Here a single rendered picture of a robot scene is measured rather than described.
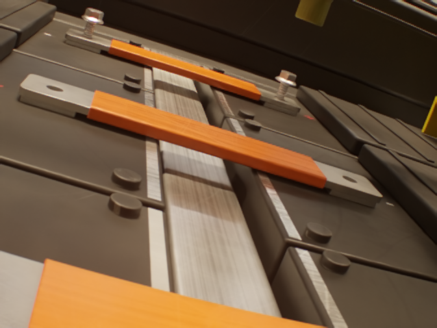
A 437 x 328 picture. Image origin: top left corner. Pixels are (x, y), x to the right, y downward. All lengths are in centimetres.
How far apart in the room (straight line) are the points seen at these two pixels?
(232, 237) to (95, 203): 5
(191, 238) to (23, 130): 6
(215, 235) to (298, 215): 3
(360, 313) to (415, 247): 8
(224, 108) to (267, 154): 9
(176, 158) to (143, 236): 10
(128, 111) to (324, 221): 8
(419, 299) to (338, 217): 6
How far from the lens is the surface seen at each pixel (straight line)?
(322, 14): 39
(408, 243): 24
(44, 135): 20
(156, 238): 16
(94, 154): 20
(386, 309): 17
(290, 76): 39
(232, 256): 19
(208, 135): 24
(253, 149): 25
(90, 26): 38
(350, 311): 16
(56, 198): 16
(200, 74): 37
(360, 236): 22
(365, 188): 26
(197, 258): 18
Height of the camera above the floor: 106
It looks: 16 degrees down
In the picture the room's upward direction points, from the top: 20 degrees clockwise
